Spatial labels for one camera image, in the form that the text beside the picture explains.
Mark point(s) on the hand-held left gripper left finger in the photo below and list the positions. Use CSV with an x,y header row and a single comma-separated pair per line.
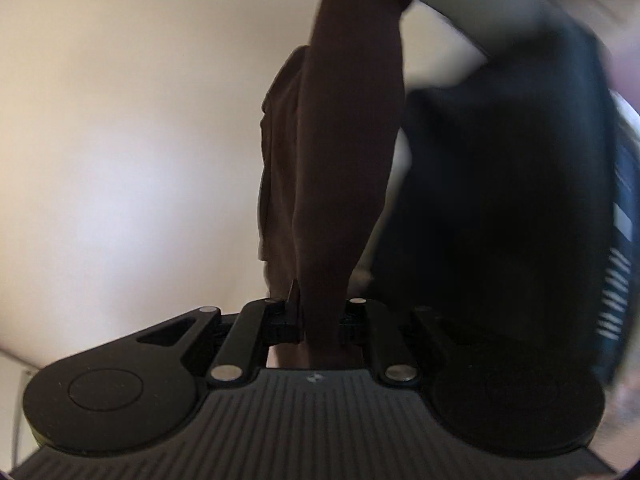
x,y
293,311

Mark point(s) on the dark brown long-sleeved garment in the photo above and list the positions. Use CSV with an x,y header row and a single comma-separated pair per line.
x,y
345,160

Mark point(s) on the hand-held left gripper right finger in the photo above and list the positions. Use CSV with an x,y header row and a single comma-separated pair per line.
x,y
351,324

